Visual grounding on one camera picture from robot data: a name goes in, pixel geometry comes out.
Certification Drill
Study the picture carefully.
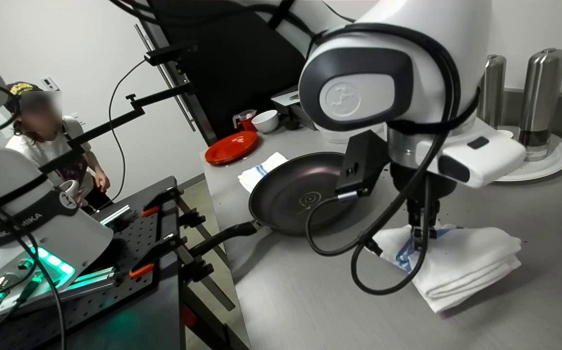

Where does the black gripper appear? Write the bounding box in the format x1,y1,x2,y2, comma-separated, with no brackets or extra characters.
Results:
388,162,458,254

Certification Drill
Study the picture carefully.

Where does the black frying pan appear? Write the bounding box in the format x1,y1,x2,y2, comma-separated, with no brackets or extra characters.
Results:
184,151,367,263

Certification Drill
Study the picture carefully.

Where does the white round plate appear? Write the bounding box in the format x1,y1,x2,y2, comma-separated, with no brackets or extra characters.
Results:
491,131,562,186

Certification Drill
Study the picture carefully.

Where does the stainless steel grinder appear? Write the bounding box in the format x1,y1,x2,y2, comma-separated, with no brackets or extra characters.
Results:
478,53,509,133
517,47,562,162

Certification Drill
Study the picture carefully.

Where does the red plate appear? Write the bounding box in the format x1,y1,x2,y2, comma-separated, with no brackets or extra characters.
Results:
202,129,260,170

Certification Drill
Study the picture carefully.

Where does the small white and red pitcher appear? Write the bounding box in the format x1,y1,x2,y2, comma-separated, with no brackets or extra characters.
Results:
229,110,256,133

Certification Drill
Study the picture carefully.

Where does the black backdrop panel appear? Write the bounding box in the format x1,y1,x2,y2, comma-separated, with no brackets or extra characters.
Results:
130,0,309,147

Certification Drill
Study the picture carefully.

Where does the black breadboard table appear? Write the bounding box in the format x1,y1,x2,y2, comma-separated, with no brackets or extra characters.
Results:
0,174,188,350

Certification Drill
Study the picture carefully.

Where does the seated person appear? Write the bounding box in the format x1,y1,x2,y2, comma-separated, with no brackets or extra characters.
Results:
3,81,112,211

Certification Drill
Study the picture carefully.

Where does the dark baseball cap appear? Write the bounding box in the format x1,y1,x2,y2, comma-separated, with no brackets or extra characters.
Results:
3,81,52,117

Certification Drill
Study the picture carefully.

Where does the thick black cable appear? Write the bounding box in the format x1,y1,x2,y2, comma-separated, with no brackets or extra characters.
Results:
305,22,484,298

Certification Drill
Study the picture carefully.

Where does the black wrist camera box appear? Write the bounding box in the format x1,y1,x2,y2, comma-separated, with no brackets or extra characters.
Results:
332,129,390,201

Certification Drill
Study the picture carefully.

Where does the black camera cable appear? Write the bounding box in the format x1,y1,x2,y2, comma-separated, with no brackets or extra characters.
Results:
303,187,385,259

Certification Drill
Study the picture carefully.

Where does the black clamp with orange handle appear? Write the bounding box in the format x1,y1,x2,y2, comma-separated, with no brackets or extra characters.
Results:
126,232,188,283
138,187,184,221

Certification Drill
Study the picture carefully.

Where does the black clamp bracket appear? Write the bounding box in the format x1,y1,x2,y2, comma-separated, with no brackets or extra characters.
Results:
141,42,202,69

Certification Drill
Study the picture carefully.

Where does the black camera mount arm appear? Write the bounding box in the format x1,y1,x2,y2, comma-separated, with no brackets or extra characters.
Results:
36,82,194,178

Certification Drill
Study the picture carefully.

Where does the thin black cable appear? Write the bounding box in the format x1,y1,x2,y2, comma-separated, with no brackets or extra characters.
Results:
105,57,149,205

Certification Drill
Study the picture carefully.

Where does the small wall switch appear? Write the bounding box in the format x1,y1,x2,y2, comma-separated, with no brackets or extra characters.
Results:
38,77,62,98

